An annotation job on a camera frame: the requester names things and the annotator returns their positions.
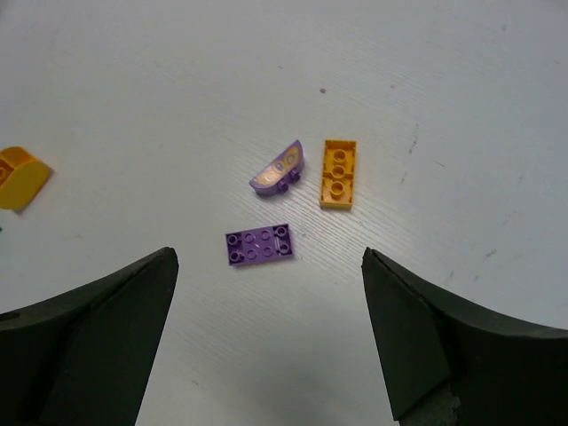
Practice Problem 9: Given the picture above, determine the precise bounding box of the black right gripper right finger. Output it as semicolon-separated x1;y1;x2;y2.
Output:
361;249;567;425

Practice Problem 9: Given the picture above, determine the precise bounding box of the purple lego plate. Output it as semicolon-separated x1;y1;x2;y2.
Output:
225;224;295;267

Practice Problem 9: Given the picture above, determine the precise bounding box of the orange curved lego brick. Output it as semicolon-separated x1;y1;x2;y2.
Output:
1;146;51;211

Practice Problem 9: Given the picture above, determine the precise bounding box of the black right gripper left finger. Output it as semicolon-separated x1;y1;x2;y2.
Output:
1;248;178;425

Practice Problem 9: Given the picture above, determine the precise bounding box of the purple half-round printed lego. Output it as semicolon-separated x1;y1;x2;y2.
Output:
249;140;304;197

